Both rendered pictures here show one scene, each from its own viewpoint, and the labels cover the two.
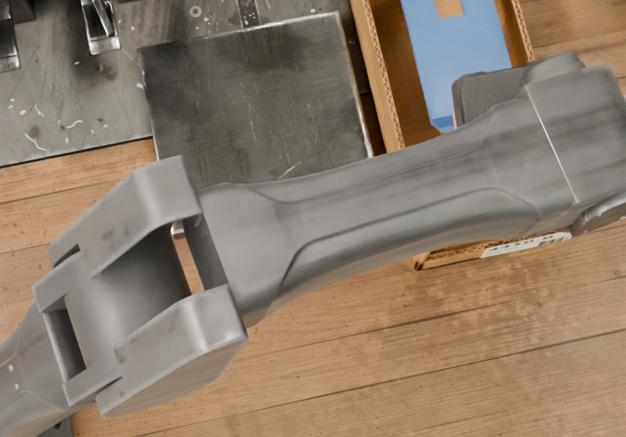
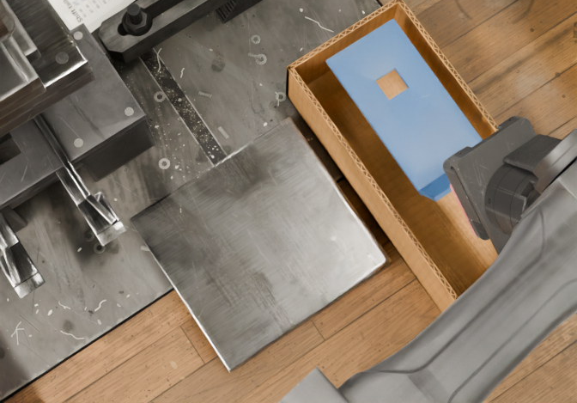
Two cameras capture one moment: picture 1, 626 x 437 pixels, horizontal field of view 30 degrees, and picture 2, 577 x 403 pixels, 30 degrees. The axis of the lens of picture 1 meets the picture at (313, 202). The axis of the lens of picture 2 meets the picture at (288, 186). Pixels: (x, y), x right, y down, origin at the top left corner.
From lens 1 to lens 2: 0.15 m
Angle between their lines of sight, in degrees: 5
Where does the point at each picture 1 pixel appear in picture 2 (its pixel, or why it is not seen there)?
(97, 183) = (142, 349)
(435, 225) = (541, 333)
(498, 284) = not seen: hidden behind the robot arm
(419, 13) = (371, 101)
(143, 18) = (121, 186)
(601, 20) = (510, 40)
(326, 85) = (306, 187)
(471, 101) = (469, 176)
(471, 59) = (431, 125)
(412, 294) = not seen: hidden behind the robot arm
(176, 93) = (181, 245)
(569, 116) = not seen: outside the picture
